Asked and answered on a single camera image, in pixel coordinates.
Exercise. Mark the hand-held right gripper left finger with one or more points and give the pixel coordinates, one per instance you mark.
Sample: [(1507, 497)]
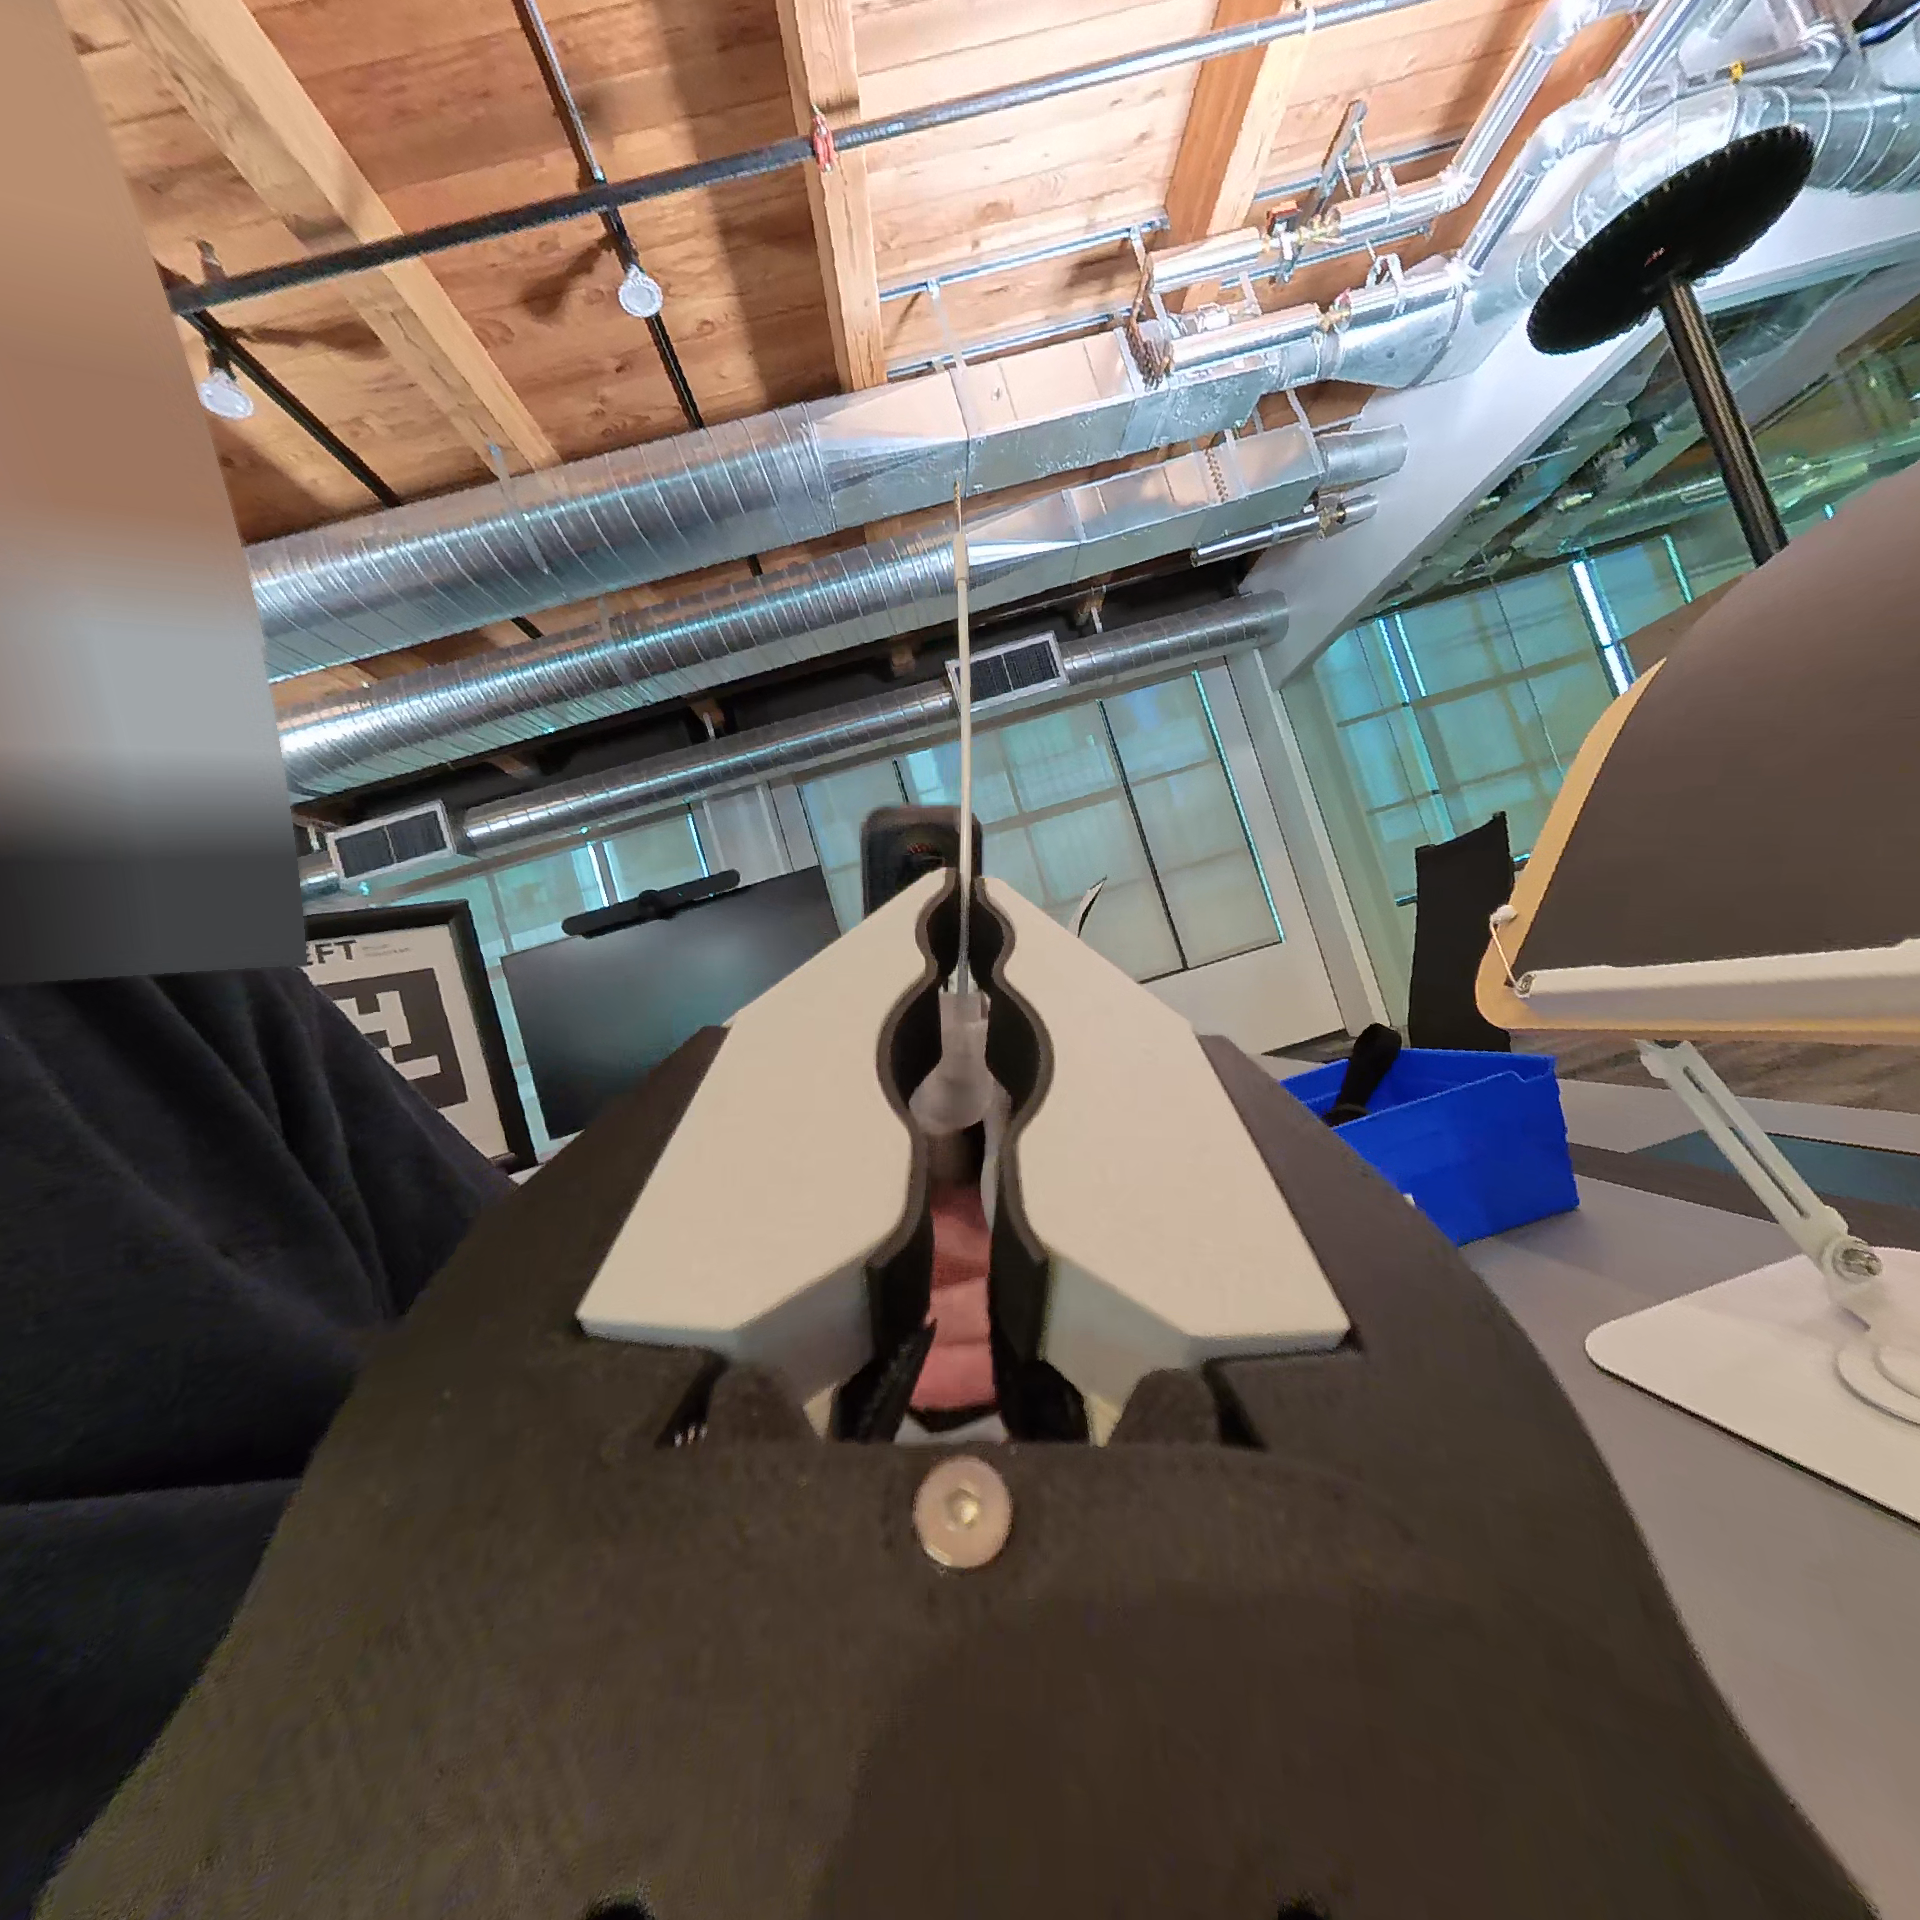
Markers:
[(750, 1184)]

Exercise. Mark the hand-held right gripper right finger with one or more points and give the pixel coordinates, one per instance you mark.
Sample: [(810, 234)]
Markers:
[(1168, 1184)]

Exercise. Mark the white jointed stand arm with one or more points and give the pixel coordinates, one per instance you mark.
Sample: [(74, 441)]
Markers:
[(1755, 1155)]

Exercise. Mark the person's left hand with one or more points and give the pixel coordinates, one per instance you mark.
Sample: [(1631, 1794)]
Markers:
[(953, 1289)]

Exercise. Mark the large black screen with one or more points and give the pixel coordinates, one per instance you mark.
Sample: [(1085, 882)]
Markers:
[(644, 1022)]

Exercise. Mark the white ceiling vent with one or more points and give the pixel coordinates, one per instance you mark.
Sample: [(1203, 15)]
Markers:
[(390, 845), (1003, 671)]

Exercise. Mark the black video bar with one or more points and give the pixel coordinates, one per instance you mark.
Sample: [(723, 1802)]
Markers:
[(644, 905)]

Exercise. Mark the blue plastic bin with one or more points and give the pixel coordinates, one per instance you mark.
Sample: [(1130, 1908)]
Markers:
[(1468, 1155)]

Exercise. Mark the white sign black letters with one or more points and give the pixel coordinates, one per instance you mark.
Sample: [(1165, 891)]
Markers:
[(403, 1037)]

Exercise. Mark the black office chair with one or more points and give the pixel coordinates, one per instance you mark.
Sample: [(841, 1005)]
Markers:
[(1454, 931)]

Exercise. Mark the person's dark zip jacket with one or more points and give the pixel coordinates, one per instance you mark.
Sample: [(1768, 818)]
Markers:
[(180, 1275)]

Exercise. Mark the white track spotlight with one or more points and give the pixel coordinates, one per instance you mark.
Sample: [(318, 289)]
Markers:
[(637, 294), (228, 389)]

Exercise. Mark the black disc-top floor lamp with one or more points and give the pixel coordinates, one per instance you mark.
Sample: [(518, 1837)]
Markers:
[(1663, 242)]

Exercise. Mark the large round metal duct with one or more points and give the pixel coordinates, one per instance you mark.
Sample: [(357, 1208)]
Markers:
[(674, 662), (601, 524)]

